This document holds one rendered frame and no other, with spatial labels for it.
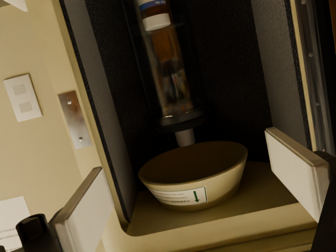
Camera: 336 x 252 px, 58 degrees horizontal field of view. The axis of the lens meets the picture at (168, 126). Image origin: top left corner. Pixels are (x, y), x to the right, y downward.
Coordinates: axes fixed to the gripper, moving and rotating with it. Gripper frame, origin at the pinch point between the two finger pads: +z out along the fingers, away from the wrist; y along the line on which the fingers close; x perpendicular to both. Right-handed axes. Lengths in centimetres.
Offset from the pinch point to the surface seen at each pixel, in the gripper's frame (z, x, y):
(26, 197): 62, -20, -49
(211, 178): 20.6, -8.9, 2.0
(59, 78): 19.0, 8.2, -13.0
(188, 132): 26.6, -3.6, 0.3
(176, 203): 22.6, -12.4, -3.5
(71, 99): 18.9, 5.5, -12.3
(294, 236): 18.1, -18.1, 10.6
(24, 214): 62, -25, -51
